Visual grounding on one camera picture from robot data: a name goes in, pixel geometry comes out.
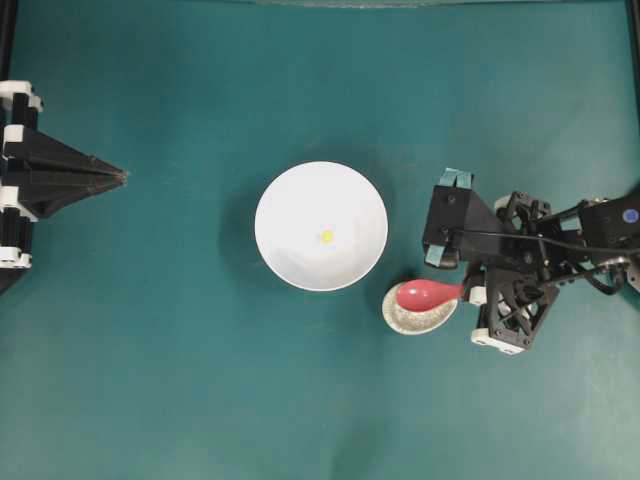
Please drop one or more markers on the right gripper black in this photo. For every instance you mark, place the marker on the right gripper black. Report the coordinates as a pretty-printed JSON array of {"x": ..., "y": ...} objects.
[{"x": 512, "y": 305}]

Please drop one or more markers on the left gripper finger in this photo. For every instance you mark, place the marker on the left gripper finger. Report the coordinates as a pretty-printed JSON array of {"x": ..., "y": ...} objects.
[
  {"x": 22, "y": 140},
  {"x": 37, "y": 197}
]

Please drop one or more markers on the red plastic spoon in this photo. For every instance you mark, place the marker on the red plastic spoon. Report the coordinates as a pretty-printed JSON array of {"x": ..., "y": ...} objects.
[{"x": 422, "y": 295}]

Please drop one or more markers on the yellow hexagonal prism block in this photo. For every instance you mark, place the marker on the yellow hexagonal prism block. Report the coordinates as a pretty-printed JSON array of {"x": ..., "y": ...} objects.
[{"x": 327, "y": 237}]

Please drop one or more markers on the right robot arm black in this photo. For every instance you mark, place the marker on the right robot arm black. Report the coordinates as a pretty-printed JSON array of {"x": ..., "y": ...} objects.
[{"x": 611, "y": 231}]

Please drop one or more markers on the white round bowl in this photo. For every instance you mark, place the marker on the white round bowl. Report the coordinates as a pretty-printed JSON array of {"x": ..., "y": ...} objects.
[{"x": 307, "y": 199}]

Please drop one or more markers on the crackle glazed small dish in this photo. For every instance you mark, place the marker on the crackle glazed small dish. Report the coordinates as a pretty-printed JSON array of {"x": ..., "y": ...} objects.
[{"x": 406, "y": 322}]

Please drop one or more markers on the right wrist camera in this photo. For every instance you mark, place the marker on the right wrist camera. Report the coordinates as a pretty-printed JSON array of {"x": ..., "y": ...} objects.
[{"x": 459, "y": 223}]

